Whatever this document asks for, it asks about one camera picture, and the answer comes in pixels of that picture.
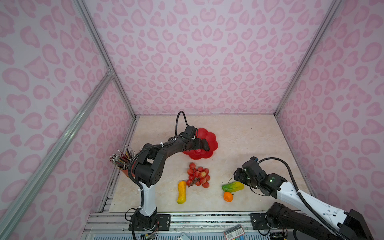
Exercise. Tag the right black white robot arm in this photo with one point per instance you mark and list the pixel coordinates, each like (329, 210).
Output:
(299, 210)

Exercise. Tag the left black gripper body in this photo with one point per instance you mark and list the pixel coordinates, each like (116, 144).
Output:
(196, 143)

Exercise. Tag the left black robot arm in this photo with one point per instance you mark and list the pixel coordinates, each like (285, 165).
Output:
(146, 169)

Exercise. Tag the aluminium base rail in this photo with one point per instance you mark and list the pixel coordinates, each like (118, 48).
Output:
(189, 226)

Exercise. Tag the aluminium corner frame post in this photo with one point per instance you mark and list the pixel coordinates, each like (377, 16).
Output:
(91, 26)

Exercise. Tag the fake small orange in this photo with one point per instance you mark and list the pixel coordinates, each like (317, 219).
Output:
(228, 197)

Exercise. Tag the fake green yellow mango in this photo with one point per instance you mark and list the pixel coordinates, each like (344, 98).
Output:
(233, 187)

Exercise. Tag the fake red grape bunch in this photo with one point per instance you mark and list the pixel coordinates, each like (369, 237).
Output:
(198, 176)

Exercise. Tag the red pencil cup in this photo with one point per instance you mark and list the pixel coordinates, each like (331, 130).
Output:
(125, 171)

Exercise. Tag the barcode labelled box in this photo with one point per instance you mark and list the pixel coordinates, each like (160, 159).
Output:
(235, 233)

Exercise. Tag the right aluminium corner post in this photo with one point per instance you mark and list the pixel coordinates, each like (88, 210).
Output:
(326, 23)

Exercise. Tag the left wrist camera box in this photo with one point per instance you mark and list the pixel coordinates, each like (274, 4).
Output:
(189, 133)

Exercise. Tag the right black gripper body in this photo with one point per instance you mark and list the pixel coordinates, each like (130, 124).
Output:
(244, 177)

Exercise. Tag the bundle of pencils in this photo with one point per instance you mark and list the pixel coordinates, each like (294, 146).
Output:
(123, 158)

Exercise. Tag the diagonal aluminium wall bar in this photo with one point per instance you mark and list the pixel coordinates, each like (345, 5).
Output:
(20, 205)

